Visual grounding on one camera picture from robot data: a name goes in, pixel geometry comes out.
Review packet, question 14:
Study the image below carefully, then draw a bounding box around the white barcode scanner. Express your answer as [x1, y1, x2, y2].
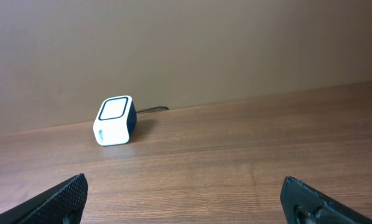
[93, 95, 137, 146]

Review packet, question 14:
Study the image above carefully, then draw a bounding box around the black scanner cable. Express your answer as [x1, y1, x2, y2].
[136, 106, 170, 114]

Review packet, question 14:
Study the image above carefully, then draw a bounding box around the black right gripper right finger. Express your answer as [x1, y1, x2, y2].
[280, 176, 372, 224]

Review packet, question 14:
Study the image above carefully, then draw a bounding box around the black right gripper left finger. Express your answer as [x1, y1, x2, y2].
[0, 173, 88, 224]

